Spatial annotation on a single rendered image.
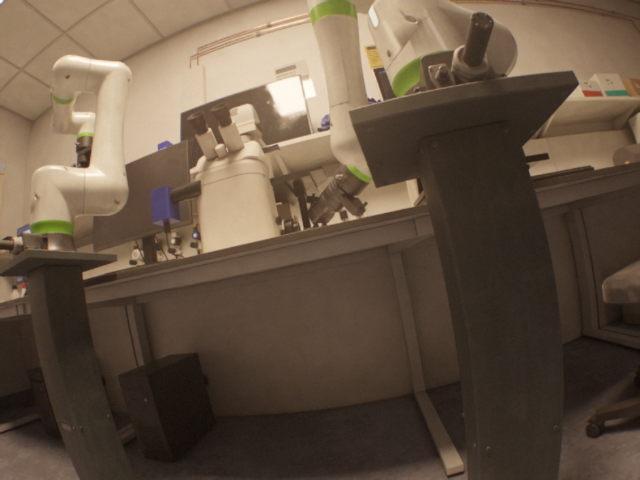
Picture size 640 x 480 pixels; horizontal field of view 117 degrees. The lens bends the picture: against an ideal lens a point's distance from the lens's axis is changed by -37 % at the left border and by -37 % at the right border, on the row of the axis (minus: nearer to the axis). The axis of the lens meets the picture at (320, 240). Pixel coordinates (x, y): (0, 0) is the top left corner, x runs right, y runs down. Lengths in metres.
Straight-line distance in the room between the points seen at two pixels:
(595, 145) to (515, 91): 1.91
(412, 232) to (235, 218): 0.41
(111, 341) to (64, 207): 1.42
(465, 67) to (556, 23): 2.66
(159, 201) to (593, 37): 3.21
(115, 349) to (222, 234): 1.53
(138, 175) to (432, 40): 1.19
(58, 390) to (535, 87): 0.99
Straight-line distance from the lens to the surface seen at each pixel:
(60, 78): 1.11
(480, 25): 0.31
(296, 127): 1.54
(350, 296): 1.49
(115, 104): 1.04
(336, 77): 0.72
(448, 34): 0.46
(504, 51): 0.59
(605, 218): 2.12
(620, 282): 0.86
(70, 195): 0.88
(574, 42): 2.94
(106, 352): 2.23
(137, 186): 1.36
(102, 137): 0.98
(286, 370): 1.60
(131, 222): 1.33
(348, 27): 0.78
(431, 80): 0.36
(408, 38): 0.45
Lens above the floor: 0.65
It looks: 7 degrees up
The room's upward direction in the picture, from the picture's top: 11 degrees counter-clockwise
